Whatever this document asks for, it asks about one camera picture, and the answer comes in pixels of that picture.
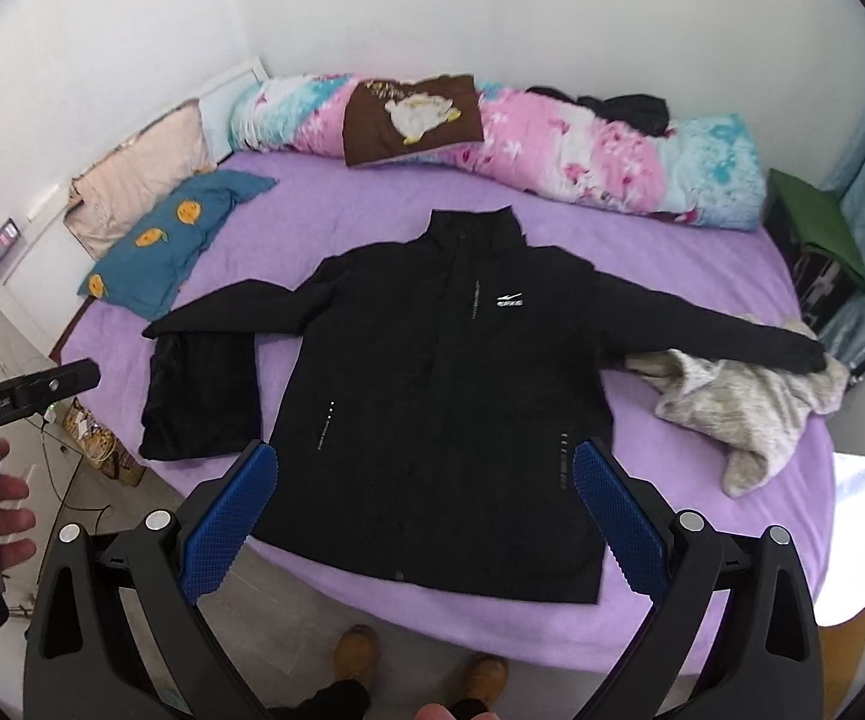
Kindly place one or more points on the left tan boot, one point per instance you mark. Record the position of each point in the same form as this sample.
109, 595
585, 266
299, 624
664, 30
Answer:
357, 656

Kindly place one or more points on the purple bed sheet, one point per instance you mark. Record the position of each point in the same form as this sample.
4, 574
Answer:
320, 209

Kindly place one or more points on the pink floral duvet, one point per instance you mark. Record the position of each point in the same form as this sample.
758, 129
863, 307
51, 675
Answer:
703, 172

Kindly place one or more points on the beige pillow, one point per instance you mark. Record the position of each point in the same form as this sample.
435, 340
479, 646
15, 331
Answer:
107, 200

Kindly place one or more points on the black clothes on duvet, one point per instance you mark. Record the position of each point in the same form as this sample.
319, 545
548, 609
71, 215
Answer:
645, 113

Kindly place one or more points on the black zip jacket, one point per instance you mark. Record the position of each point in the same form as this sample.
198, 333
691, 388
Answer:
425, 400

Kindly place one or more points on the right tan boot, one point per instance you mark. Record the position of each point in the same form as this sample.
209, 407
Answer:
484, 679

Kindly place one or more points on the teal orange print pillowcase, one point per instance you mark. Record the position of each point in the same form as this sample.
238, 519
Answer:
144, 270

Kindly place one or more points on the brown duck print cloth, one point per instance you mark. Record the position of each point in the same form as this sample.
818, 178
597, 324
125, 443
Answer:
390, 121

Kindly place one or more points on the person's left hand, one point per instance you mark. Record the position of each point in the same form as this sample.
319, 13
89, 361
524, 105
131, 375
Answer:
15, 520

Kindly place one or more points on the tan boot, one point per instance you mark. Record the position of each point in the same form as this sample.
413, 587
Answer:
357, 656
484, 679

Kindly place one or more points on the folded black garment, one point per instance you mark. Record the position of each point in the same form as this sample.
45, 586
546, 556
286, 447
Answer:
203, 399

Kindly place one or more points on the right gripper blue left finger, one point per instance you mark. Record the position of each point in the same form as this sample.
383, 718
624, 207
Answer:
218, 517

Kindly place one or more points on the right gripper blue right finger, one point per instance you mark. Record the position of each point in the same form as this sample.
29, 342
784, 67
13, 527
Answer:
637, 544

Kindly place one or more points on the grey fleece garment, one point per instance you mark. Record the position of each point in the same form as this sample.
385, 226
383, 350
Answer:
759, 414

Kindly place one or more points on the white headboard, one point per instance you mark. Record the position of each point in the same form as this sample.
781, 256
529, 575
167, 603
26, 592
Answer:
39, 283

